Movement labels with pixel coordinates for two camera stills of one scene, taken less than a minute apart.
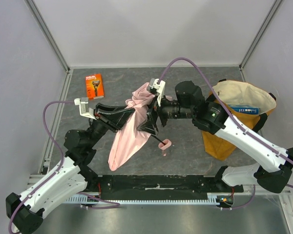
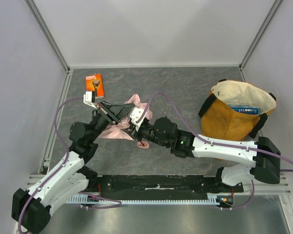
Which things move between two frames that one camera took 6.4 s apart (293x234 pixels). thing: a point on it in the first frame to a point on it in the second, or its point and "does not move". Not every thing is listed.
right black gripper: (153, 114) to (132, 129)
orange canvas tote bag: (248, 103) does not move
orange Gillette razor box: (94, 86) does not move
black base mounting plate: (160, 186) does not move
